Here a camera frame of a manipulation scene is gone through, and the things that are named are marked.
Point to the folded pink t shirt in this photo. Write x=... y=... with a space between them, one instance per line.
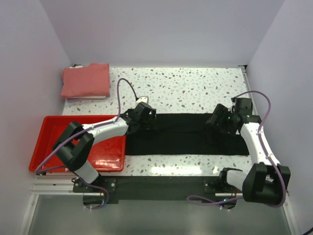
x=90 y=81

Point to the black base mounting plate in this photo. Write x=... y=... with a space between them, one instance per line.
x=160 y=188

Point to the black t shirt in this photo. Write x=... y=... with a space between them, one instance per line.
x=182 y=134

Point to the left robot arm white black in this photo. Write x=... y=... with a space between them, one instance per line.
x=74 y=145

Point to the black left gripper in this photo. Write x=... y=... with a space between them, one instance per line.
x=149 y=123

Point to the red plastic tray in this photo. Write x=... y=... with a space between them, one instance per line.
x=106 y=156

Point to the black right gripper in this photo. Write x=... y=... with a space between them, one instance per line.
x=222 y=111

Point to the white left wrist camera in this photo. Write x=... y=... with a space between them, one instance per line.
x=144 y=99

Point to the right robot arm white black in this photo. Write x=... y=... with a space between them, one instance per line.
x=267 y=180

